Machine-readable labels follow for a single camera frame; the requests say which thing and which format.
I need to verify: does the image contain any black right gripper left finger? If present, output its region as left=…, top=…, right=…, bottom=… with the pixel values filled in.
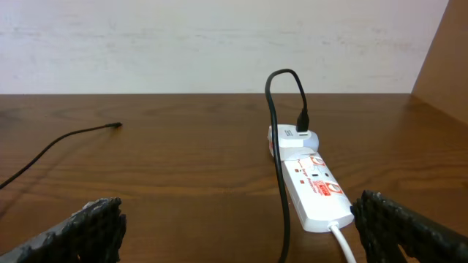
left=1, top=197, right=127, bottom=263

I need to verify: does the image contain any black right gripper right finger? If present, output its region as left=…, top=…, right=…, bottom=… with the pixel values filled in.
left=350, top=190, right=467, bottom=263

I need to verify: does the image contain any black USB charging cable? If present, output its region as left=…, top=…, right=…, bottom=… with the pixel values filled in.
left=0, top=68, right=310, bottom=263

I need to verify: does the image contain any white USB charger plug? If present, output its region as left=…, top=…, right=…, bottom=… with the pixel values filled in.
left=277, top=124, right=319, bottom=151

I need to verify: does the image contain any white power strip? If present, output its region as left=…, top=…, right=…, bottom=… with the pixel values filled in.
left=279, top=148, right=354, bottom=233

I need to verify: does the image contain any white power strip cord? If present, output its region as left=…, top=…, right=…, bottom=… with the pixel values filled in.
left=327, top=221, right=358, bottom=263

